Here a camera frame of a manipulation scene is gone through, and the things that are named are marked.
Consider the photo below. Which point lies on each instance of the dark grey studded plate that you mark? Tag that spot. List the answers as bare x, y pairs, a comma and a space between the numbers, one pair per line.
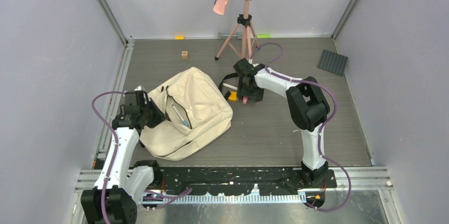
332, 62

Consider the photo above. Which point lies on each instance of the yellow orange eraser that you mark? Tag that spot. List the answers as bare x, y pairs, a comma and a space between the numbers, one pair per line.
232, 96

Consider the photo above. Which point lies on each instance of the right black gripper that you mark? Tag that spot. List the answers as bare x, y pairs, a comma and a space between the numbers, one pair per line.
257, 95

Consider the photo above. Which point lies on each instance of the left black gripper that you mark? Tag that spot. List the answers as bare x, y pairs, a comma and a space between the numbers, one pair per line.
159, 116

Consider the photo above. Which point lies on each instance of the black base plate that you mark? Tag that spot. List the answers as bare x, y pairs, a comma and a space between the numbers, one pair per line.
239, 180

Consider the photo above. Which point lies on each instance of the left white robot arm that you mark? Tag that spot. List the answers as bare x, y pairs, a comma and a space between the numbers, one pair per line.
115, 194

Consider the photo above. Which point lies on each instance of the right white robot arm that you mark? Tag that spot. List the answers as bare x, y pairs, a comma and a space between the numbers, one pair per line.
307, 105

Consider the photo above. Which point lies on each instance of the pink tripod stand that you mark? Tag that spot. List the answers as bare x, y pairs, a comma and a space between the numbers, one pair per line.
249, 39

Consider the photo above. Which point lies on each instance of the beige canvas backpack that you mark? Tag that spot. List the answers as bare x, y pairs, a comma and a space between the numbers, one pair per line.
200, 102

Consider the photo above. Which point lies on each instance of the yellow capped white marker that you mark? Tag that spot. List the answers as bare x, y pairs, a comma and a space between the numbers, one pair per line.
230, 86

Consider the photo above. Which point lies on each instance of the blue capped white marker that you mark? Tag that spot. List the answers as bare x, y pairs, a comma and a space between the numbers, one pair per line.
184, 121

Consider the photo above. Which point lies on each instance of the green tape piece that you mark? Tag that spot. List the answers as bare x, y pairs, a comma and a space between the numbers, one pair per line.
264, 36

